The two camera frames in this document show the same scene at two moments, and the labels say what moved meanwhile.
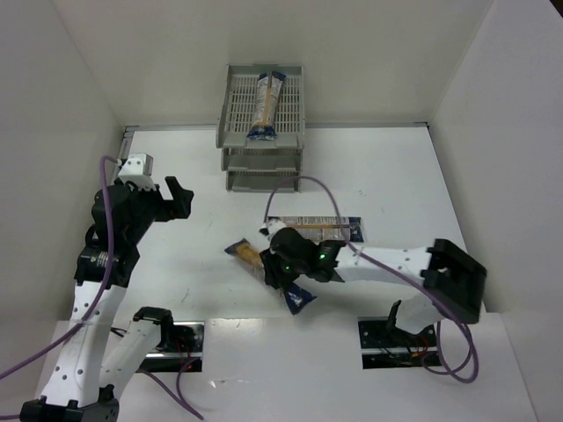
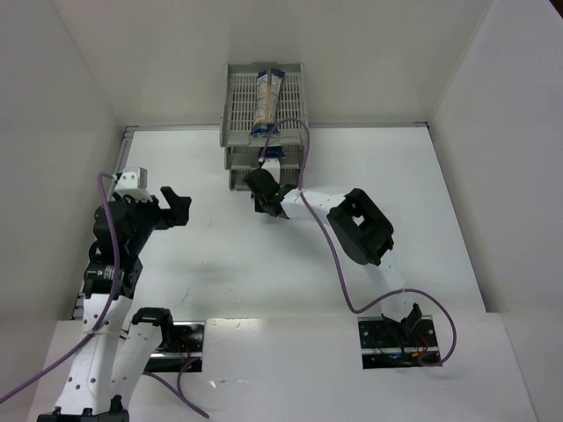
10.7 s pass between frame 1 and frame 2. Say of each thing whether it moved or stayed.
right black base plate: stayed
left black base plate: stayed
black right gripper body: moved
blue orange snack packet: moved
